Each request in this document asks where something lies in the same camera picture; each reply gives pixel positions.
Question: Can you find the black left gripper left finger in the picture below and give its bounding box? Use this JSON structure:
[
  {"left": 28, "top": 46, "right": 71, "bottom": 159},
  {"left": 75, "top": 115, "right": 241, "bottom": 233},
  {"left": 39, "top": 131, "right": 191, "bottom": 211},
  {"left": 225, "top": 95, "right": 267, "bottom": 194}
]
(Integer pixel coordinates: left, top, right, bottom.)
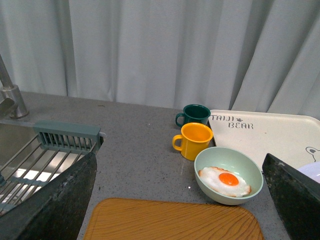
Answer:
[{"left": 0, "top": 152, "right": 97, "bottom": 240}]

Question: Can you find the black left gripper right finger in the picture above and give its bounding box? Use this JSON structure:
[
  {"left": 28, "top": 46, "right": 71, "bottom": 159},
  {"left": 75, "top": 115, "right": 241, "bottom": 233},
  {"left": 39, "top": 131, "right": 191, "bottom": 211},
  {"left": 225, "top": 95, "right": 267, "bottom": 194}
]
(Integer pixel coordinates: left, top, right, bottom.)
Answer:
[{"left": 262, "top": 153, "right": 320, "bottom": 240}]

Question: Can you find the white round plate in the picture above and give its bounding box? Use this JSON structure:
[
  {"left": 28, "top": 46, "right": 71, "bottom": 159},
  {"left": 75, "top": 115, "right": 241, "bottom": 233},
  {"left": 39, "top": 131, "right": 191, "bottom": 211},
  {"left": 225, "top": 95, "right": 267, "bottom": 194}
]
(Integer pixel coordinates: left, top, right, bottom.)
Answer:
[{"left": 297, "top": 161, "right": 320, "bottom": 183}]

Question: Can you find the cream bear serving tray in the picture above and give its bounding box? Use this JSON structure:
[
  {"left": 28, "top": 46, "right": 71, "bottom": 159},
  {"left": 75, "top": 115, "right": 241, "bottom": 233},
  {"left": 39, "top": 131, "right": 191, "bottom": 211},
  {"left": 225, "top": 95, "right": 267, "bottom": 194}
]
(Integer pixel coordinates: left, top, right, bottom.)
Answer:
[{"left": 208, "top": 109, "right": 320, "bottom": 169}]

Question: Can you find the wooden cutting board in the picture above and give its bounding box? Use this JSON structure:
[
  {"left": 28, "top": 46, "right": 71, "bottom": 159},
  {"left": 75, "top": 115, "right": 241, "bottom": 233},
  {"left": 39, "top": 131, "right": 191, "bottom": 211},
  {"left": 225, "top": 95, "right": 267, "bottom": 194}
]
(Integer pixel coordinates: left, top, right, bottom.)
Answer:
[{"left": 83, "top": 198, "right": 264, "bottom": 240}]

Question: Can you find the green sink drying rack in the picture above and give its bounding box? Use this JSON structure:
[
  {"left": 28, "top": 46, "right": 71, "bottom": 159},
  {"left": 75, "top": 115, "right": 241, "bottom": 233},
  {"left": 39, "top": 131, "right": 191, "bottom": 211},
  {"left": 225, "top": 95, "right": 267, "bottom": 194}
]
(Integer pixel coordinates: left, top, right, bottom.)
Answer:
[{"left": 0, "top": 120, "right": 106, "bottom": 215}]

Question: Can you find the fake fried egg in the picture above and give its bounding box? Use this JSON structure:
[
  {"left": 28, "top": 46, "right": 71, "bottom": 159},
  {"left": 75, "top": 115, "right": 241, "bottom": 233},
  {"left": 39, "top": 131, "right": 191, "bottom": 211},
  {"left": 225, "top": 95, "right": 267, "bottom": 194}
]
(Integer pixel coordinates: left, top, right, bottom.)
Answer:
[{"left": 198, "top": 166, "right": 252, "bottom": 198}]

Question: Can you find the light green bowl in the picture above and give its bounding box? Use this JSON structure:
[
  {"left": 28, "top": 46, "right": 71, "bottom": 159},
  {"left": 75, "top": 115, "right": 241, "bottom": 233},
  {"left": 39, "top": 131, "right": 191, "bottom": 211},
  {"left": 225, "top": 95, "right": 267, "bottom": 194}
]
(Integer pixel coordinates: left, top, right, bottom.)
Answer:
[{"left": 194, "top": 147, "right": 264, "bottom": 205}]

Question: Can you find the yellow mug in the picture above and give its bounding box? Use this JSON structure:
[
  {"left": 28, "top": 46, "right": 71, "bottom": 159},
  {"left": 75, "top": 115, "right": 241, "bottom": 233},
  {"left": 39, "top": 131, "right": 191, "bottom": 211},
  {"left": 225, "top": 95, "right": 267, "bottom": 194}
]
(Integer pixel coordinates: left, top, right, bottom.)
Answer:
[{"left": 172, "top": 122, "right": 214, "bottom": 161}]

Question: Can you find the steel faucet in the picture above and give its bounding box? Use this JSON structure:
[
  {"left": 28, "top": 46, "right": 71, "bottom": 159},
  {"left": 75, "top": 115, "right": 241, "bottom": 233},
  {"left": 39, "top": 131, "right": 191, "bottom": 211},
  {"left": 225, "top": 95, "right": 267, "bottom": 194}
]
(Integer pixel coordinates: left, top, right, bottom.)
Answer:
[{"left": 0, "top": 56, "right": 29, "bottom": 120}]

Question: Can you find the dark green mug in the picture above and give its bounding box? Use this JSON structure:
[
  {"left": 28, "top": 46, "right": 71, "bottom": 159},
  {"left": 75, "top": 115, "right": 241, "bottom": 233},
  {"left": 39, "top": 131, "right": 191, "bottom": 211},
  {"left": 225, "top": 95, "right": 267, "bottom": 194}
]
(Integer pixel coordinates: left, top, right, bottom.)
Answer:
[{"left": 175, "top": 104, "right": 211, "bottom": 128}]

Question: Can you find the grey white curtain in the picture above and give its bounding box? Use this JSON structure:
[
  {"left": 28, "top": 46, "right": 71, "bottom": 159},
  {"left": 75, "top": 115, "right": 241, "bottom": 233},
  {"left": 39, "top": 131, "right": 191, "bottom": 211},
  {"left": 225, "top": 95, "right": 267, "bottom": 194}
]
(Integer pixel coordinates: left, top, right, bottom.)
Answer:
[{"left": 0, "top": 0, "right": 320, "bottom": 118}]

